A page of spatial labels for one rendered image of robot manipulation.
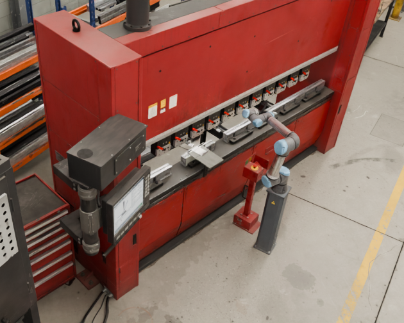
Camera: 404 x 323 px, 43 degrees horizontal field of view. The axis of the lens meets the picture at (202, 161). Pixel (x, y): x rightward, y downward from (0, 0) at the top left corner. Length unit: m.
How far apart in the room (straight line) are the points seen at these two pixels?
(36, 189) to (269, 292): 2.26
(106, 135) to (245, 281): 2.32
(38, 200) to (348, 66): 3.59
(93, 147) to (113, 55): 0.60
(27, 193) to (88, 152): 1.32
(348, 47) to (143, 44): 2.94
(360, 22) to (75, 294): 3.89
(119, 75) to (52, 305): 2.30
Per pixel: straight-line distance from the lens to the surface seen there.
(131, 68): 3.28
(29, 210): 4.14
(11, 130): 5.37
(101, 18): 5.84
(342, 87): 6.11
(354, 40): 5.88
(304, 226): 5.57
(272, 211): 4.82
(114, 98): 3.29
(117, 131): 3.22
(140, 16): 3.57
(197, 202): 4.90
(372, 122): 7.50
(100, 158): 3.01
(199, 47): 4.02
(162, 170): 4.45
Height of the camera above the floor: 3.84
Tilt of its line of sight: 39 degrees down
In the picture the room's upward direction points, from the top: 7 degrees clockwise
